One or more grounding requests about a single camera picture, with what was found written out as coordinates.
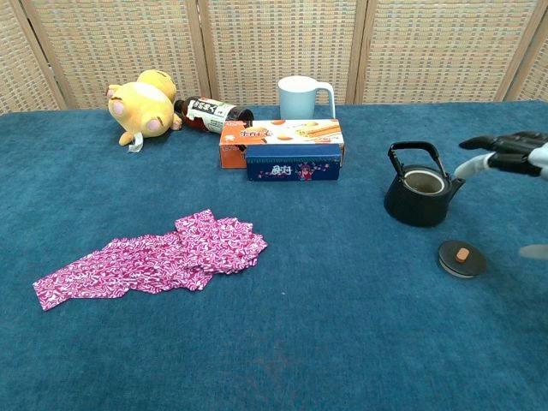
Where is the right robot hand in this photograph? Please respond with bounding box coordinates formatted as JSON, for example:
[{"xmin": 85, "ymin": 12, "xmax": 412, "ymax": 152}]
[{"xmin": 453, "ymin": 130, "xmax": 548, "ymax": 182}]

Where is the black teapot lid orange knob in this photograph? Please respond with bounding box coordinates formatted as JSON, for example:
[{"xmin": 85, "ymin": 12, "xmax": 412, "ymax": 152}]
[{"xmin": 438, "ymin": 240, "xmax": 488, "ymax": 280}]

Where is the black cast iron teapot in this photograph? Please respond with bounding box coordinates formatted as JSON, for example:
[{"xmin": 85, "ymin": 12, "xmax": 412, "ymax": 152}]
[{"xmin": 383, "ymin": 141, "xmax": 466, "ymax": 228}]

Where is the dark blue printed box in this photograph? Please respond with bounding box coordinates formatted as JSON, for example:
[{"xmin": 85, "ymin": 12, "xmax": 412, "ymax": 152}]
[{"xmin": 244, "ymin": 143, "xmax": 343, "ymax": 183}]

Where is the light blue mug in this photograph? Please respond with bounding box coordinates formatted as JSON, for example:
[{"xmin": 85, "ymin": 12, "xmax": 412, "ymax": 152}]
[{"xmin": 277, "ymin": 75, "xmax": 337, "ymax": 121}]

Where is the orange egg roll box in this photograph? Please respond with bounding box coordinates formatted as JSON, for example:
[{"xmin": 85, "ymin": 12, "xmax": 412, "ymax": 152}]
[{"xmin": 218, "ymin": 118, "xmax": 347, "ymax": 170}]

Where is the woven folding screen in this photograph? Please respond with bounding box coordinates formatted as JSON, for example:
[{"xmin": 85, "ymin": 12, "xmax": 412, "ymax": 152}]
[{"xmin": 0, "ymin": 0, "xmax": 548, "ymax": 116}]

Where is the blue table cloth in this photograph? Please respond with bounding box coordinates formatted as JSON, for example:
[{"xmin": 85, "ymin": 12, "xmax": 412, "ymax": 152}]
[{"xmin": 0, "ymin": 99, "xmax": 548, "ymax": 411}]

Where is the brown tea bottle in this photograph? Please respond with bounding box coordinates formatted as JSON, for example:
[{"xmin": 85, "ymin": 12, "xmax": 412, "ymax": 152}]
[{"xmin": 173, "ymin": 96, "xmax": 255, "ymax": 136}]

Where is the pink white patterned cloth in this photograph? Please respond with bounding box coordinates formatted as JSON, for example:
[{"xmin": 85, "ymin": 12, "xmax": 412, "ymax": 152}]
[{"xmin": 33, "ymin": 208, "xmax": 269, "ymax": 313}]

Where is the yellow plush toy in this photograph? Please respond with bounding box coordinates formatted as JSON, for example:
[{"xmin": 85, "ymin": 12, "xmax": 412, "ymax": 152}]
[{"xmin": 105, "ymin": 68, "xmax": 183, "ymax": 153}]

